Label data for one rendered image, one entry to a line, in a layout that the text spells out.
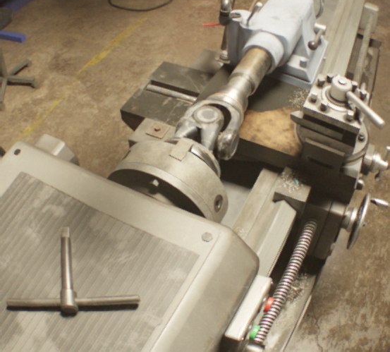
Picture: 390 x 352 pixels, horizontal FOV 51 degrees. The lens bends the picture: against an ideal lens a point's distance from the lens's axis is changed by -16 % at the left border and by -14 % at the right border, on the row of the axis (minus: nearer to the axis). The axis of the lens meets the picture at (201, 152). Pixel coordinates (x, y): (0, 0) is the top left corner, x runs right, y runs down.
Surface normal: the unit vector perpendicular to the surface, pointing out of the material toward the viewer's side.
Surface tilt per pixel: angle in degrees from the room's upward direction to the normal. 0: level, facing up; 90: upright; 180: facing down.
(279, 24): 0
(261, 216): 0
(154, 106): 0
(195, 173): 32
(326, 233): 90
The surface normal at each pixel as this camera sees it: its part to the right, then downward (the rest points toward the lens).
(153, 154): -0.15, -0.73
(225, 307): 0.64, -0.27
